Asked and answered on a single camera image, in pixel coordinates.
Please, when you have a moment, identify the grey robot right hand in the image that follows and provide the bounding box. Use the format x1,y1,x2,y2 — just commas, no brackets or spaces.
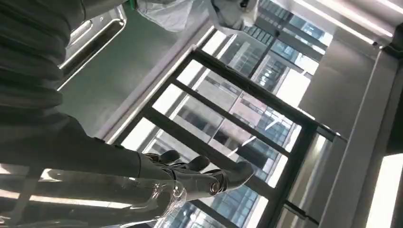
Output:
0,114,254,202

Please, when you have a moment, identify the white parcel bag red print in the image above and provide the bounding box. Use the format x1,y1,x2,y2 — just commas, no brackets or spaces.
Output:
137,0,193,33

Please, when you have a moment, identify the black window frame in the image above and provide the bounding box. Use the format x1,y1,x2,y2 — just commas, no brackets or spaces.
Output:
110,12,348,228

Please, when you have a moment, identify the steel scale tray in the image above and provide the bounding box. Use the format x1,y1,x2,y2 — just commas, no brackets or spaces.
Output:
58,4,127,92

